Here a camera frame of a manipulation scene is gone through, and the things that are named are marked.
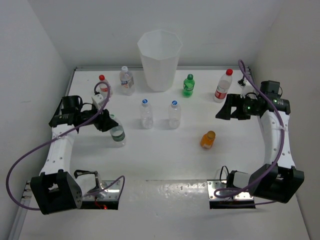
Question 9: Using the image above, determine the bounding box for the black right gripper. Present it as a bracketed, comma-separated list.
[216, 93, 260, 121]

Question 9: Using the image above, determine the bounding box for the green-label clear bottle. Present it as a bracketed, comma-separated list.
[109, 114, 126, 148]

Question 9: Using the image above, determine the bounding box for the blue-cap clear bottle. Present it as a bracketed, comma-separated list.
[168, 100, 181, 129]
[140, 98, 154, 129]

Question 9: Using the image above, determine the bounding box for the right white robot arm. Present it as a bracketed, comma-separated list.
[215, 80, 305, 203]

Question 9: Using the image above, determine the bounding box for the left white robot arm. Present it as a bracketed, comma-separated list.
[30, 93, 119, 215]

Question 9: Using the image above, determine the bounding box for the white plastic bin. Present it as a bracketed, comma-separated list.
[137, 30, 183, 92]

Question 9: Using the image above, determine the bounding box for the tall red-cap red-label bottle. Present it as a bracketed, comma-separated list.
[214, 68, 233, 103]

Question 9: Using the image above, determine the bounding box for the small red-cap red-label bottle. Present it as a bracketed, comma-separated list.
[98, 74, 113, 98]

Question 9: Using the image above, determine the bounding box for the green soda bottle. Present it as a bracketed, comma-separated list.
[182, 74, 195, 98]

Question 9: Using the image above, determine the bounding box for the orange juice bottle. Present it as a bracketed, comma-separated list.
[200, 130, 216, 150]

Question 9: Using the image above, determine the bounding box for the white-cap clear labelled bottle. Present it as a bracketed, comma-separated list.
[119, 66, 135, 96]

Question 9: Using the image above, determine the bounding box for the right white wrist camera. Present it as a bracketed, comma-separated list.
[237, 79, 255, 98]

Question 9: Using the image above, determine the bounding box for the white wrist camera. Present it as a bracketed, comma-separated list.
[237, 79, 255, 98]
[91, 93, 106, 110]

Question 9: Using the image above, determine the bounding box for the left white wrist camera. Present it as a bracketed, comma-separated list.
[91, 93, 106, 110]

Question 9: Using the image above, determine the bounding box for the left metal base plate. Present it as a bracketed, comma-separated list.
[83, 180, 122, 202]

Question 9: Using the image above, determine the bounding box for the metal base plate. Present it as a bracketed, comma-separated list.
[83, 180, 122, 202]
[206, 180, 251, 201]

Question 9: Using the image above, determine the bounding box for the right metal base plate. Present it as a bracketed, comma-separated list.
[206, 180, 251, 201]

